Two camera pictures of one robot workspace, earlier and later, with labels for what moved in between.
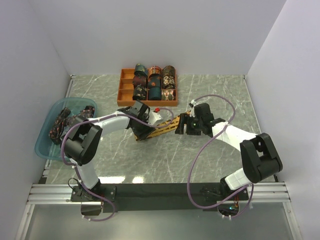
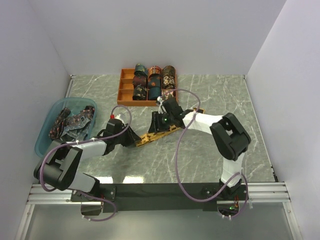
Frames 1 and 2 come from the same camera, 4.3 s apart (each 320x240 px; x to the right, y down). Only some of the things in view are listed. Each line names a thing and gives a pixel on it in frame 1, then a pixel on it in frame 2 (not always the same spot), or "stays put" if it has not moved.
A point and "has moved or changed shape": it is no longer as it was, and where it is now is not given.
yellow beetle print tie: [173, 125] has moved or changed shape
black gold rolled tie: [140, 93] stays put
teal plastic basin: [44, 147] stays put
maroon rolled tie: [138, 80] stays put
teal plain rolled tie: [154, 93] stays put
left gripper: [142, 135] to [132, 137]
